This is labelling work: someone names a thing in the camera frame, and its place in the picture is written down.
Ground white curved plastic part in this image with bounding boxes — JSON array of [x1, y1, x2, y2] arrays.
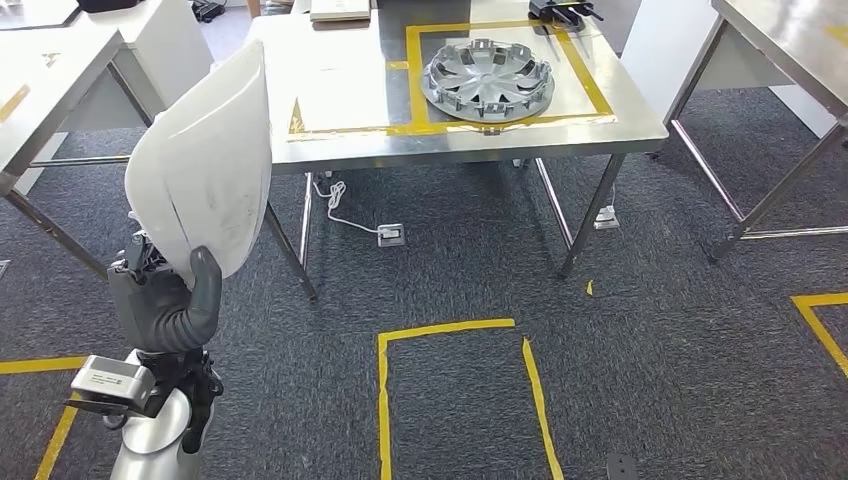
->
[[124, 39, 274, 291]]

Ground steel workbench with hubcap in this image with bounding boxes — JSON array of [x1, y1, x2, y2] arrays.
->
[[246, 0, 671, 303]]

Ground black robot body part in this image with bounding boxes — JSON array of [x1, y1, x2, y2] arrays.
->
[[605, 453, 639, 480]]

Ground steel workbench with tape square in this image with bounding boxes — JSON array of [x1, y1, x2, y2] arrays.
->
[[664, 0, 848, 264]]

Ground yellow floor tape square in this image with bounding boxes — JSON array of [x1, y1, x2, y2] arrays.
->
[[790, 292, 848, 380], [0, 355, 91, 480], [376, 318, 566, 480]]

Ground silver wheel hubcap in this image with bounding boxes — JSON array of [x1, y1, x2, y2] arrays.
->
[[421, 37, 557, 125]]

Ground white foam box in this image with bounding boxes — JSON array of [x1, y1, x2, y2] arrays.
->
[[308, 0, 373, 24]]

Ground black router with antennas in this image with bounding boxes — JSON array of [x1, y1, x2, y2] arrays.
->
[[527, 0, 606, 32]]

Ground black chargers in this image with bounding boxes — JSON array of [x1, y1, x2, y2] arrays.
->
[[190, 0, 228, 22]]

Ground black carry case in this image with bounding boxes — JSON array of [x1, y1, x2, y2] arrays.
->
[[74, 0, 142, 15]]

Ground steel table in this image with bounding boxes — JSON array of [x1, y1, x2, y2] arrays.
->
[[0, 26, 168, 281]]

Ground yellow tape strip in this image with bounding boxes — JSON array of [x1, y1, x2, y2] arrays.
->
[[0, 82, 32, 125]]

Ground white power cable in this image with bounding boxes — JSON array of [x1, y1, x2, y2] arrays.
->
[[309, 178, 383, 237]]

